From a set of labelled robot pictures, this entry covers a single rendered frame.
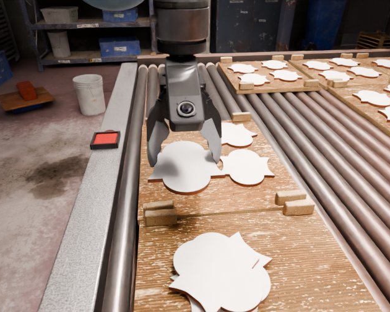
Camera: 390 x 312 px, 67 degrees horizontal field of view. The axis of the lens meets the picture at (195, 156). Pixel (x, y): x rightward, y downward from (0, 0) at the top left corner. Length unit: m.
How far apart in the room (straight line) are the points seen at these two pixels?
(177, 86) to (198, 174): 0.16
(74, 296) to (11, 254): 1.49
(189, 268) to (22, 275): 1.47
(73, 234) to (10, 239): 1.49
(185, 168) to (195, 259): 0.15
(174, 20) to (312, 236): 0.43
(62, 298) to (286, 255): 0.36
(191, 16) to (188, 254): 0.35
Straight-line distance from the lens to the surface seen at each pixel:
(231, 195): 0.64
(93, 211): 0.67
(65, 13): 5.14
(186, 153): 0.54
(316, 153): 0.87
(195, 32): 0.42
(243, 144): 0.81
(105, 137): 0.90
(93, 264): 0.57
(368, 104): 1.22
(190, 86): 0.41
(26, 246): 2.02
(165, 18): 0.42
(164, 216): 0.56
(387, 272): 0.62
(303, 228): 0.60
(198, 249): 0.50
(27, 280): 1.85
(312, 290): 0.52
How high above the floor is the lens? 1.35
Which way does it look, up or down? 32 degrees down
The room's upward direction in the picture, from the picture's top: straight up
